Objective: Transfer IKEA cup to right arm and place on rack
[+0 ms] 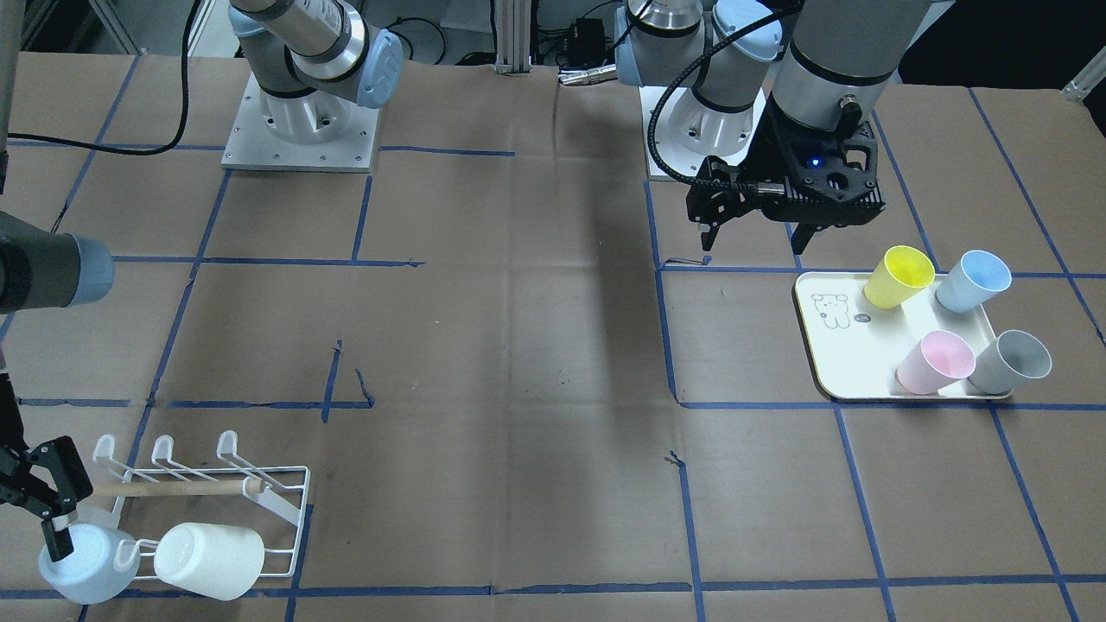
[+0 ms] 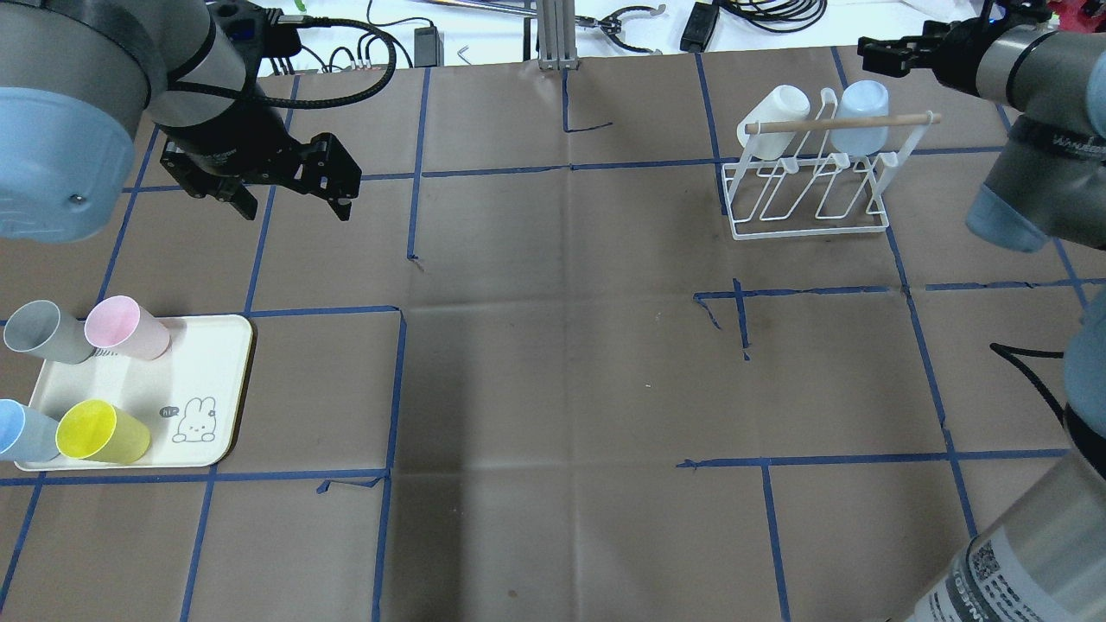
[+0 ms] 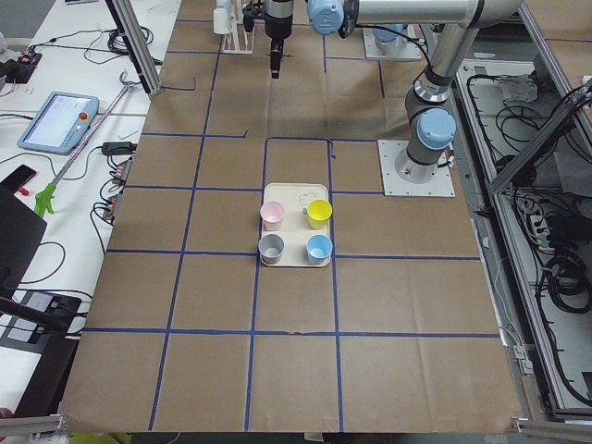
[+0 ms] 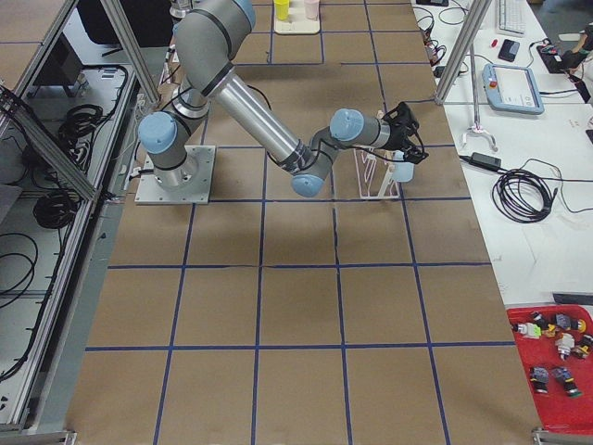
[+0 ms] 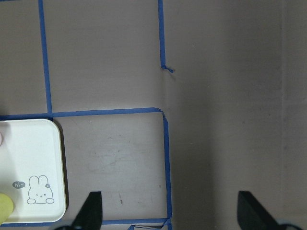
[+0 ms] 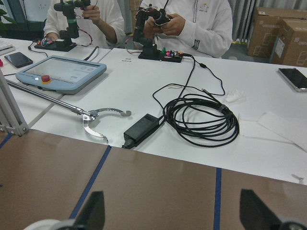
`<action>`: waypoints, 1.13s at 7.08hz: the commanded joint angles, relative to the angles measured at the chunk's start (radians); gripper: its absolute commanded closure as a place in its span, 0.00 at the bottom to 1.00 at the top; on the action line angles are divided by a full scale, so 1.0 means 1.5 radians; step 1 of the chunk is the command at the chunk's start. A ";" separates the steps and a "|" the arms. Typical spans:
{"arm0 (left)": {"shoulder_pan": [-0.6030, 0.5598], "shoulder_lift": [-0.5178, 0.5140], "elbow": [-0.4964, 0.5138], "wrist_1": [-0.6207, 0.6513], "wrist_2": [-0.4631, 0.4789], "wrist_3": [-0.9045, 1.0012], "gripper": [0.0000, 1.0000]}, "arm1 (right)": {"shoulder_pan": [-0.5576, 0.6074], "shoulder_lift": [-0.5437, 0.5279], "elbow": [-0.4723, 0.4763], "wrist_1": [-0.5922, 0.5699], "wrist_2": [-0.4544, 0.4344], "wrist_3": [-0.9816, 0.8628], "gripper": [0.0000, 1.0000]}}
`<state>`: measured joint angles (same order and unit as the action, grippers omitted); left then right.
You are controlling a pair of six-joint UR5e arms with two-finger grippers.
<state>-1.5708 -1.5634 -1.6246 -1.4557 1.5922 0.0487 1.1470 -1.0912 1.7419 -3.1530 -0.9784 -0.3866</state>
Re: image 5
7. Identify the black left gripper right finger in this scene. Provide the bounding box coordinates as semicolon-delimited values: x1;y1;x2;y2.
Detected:
237;191;280;230

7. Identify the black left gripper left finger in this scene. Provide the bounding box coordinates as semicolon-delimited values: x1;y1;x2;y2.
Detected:
71;192;103;228

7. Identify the cream serving tray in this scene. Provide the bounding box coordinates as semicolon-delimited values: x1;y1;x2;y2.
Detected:
0;119;67;224

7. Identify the yellow cup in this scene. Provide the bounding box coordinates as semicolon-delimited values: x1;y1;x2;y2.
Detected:
0;193;14;224

